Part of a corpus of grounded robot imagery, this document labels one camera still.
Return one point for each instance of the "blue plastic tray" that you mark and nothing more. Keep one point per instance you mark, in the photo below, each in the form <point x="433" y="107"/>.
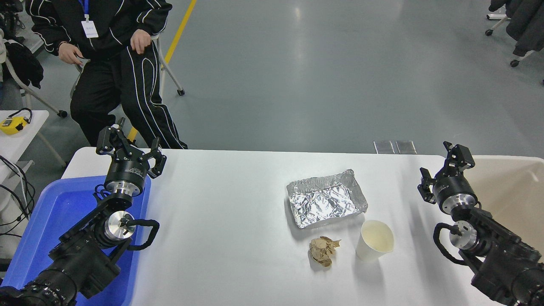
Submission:
<point x="55" y="212"/>

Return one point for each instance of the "black garment on chair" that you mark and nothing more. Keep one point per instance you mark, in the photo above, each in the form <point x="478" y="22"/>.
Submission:
<point x="23" y="63"/>

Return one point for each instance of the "wheeled chair with pale frame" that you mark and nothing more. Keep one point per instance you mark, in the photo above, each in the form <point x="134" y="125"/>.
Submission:
<point x="172" y="76"/>

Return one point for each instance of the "dark hanging garments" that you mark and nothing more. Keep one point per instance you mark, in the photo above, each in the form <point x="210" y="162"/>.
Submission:
<point x="525" y="21"/>

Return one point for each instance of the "seated person's right hand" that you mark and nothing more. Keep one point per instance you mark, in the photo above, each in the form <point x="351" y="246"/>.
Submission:
<point x="70" y="53"/>

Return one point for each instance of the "white wheeled rack base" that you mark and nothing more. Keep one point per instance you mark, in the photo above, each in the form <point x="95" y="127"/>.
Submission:
<point x="497" y="24"/>

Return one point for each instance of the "black equipment stack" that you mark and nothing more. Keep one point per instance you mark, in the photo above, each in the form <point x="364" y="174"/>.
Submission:
<point x="10" y="15"/>

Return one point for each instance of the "white side table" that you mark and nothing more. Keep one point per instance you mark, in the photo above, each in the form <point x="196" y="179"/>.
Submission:
<point x="17" y="144"/>

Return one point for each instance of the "crinkled foil tray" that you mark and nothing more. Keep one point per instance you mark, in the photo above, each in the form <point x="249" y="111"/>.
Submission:
<point x="323" y="202"/>

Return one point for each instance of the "white name badge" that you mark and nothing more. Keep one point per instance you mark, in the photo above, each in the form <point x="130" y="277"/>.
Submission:
<point x="89" y="29"/>

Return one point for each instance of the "large pale bin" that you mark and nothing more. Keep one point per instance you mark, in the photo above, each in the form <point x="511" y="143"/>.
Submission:
<point x="510" y="191"/>

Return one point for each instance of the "yellow handheld device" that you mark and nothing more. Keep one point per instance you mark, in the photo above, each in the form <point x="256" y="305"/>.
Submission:
<point x="12" y="125"/>

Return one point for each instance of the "crumpled tan paper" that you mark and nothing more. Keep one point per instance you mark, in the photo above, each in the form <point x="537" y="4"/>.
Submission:
<point x="323" y="251"/>

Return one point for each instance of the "wheeled chair holding black garment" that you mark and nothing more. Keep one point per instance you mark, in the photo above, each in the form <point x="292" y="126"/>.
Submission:
<point x="38" y="98"/>

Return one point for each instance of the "seated person's left hand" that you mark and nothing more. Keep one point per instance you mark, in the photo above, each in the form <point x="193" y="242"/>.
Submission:
<point x="140" y="41"/>

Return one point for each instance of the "metal floor plate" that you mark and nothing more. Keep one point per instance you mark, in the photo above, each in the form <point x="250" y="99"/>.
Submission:
<point x="384" y="147"/>
<point x="406" y="147"/>

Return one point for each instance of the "white paper cup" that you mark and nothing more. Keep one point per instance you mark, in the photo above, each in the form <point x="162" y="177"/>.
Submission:
<point x="374" y="242"/>

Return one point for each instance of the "seated person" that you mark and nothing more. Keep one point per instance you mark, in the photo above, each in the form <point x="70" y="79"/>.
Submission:
<point x="106" y="80"/>

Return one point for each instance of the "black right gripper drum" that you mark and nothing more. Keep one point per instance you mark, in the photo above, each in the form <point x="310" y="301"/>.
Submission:
<point x="452" y="187"/>

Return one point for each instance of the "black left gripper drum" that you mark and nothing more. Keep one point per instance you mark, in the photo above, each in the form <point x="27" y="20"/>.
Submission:
<point x="127" y="171"/>

